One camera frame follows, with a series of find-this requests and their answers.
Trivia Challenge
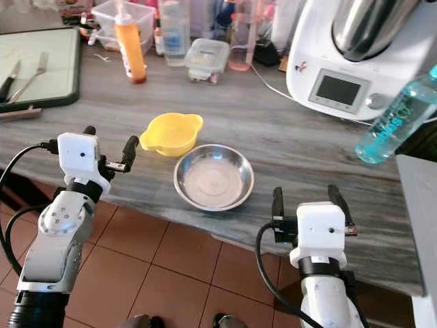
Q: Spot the stainless steel bowl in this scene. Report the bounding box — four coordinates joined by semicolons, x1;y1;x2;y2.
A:
173;143;255;212

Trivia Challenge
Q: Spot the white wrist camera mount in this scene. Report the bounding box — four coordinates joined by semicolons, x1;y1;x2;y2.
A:
57;132;112;199
289;202;349;271

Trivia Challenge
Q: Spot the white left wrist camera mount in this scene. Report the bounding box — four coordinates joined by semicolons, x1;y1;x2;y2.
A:
57;132;112;199

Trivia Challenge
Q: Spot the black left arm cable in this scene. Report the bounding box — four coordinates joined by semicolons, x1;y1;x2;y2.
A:
0;140;59;277

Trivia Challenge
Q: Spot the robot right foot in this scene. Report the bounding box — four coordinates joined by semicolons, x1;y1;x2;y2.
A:
213;312;254;328

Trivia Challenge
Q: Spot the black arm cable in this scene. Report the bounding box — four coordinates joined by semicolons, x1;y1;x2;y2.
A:
255;222;309;328
0;140;59;277

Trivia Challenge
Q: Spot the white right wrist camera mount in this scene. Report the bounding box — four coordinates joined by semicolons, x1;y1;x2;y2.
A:
289;202;349;271

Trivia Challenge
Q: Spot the yellow plastic bowl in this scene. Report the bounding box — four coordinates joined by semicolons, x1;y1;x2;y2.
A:
140;113;204;158

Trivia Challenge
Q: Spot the pink translucent cup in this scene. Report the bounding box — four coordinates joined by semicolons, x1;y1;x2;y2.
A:
229;0;264;72

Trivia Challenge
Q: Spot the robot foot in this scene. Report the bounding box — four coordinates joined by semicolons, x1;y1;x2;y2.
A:
213;312;254;328
126;314;165;328

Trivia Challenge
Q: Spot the large clear plastic container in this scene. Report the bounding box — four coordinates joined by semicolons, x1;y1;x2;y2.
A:
90;0;155;53

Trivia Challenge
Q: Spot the orange sauce squeeze bottle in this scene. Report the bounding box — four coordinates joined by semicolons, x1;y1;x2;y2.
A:
115;10;147;85

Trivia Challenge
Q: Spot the clear glass jar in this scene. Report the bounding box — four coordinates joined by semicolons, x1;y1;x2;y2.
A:
158;0;191;67

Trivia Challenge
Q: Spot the grey wooden table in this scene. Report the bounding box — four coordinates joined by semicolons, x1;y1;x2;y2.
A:
0;14;437;298

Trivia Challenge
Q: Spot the black handled knife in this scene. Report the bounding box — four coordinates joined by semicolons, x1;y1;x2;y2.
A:
0;60;23;104

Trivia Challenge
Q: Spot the white tray with dark rim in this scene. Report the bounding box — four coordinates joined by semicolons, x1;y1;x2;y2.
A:
0;27;81;112

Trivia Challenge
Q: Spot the white power cable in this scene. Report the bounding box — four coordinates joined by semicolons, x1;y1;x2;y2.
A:
249;64;376;127

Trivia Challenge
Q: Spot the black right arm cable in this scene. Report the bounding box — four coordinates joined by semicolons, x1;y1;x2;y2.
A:
255;222;309;328

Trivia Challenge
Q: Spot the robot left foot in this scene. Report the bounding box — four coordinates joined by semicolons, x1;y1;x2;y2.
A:
126;314;165;328

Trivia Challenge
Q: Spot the small lidded plastic container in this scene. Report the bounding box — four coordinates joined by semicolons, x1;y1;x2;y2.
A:
184;38;230;85

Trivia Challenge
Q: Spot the white kitchen food processor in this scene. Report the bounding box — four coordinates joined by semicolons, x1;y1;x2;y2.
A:
285;0;437;126

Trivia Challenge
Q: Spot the small black device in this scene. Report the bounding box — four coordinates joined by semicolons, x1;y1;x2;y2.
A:
254;41;281;68

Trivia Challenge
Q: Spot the brown wooden strip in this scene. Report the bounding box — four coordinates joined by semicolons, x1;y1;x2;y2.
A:
0;106;44;122

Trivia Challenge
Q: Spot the blue plastic water bottle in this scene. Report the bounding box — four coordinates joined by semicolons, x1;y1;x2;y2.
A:
355;65;437;165

